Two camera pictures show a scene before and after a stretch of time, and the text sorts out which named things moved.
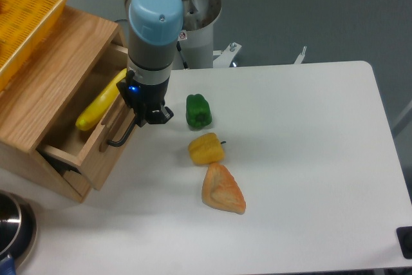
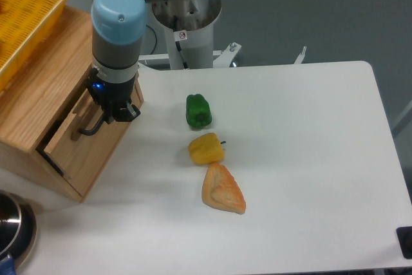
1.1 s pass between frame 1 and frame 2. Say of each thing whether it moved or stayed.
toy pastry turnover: stayed
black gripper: moved
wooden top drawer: moved
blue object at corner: stayed
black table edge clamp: stayed
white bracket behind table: stayed
